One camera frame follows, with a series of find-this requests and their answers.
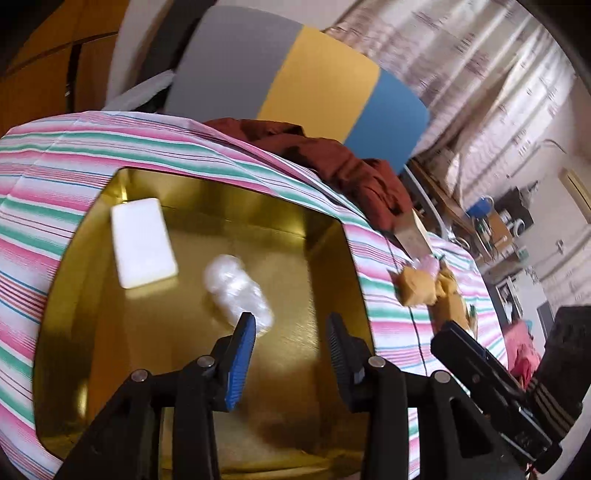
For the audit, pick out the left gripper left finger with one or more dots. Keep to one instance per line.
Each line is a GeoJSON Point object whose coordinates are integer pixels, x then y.
{"type": "Point", "coordinates": [123, 440]}

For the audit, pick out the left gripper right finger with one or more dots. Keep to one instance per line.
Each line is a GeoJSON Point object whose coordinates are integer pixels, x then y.
{"type": "Point", "coordinates": [456, 440]}

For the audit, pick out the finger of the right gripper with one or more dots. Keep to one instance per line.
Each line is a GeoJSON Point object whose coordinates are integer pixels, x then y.
{"type": "Point", "coordinates": [511, 410]}

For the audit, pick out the tan sponge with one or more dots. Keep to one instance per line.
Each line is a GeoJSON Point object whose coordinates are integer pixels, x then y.
{"type": "Point", "coordinates": [416, 287]}
{"type": "Point", "coordinates": [449, 308]}

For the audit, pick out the pink ribbed pack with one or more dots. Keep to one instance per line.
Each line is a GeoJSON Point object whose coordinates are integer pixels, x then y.
{"type": "Point", "coordinates": [429, 264]}

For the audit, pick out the white plastic bundle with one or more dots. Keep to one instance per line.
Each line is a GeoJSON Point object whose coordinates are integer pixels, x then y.
{"type": "Point", "coordinates": [234, 292]}

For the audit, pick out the white foam block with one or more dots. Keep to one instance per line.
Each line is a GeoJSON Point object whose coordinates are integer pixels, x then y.
{"type": "Point", "coordinates": [141, 244]}

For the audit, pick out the beige cardboard box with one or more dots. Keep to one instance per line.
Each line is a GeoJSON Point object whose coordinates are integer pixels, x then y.
{"type": "Point", "coordinates": [413, 236]}

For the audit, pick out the snack packet green edge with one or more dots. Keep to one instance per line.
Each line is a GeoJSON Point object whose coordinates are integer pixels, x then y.
{"type": "Point", "coordinates": [472, 319]}

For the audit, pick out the yellow knitted toy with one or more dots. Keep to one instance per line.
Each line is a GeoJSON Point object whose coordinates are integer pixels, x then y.
{"type": "Point", "coordinates": [446, 283]}

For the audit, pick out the pink bedding pile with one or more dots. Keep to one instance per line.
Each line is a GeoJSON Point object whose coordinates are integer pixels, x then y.
{"type": "Point", "coordinates": [523, 358]}

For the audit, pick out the striped pink green tablecloth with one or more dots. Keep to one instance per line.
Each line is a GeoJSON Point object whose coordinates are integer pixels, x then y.
{"type": "Point", "coordinates": [53, 169]}

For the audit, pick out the wooden side desk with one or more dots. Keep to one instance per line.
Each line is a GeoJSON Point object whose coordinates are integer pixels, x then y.
{"type": "Point", "coordinates": [488, 239]}

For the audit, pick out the gold metal tin tray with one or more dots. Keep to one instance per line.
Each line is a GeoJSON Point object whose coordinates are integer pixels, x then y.
{"type": "Point", "coordinates": [291, 422]}

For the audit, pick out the blue desk fan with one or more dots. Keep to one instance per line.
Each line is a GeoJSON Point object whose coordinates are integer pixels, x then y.
{"type": "Point", "coordinates": [482, 208]}

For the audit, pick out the dark red cloth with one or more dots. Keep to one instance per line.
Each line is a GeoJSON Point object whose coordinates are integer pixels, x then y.
{"type": "Point", "coordinates": [371, 184]}

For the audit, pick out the patterned pink curtain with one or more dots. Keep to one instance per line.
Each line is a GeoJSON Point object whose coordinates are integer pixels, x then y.
{"type": "Point", "coordinates": [491, 75]}

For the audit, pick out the wooden wardrobe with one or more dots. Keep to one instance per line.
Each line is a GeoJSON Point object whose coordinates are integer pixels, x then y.
{"type": "Point", "coordinates": [55, 57]}

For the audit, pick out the grey yellow blue chair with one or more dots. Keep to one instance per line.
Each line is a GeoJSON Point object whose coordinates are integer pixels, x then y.
{"type": "Point", "coordinates": [244, 63]}

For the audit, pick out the wall air conditioner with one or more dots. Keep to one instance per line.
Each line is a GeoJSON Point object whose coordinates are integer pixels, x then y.
{"type": "Point", "coordinates": [577, 190]}

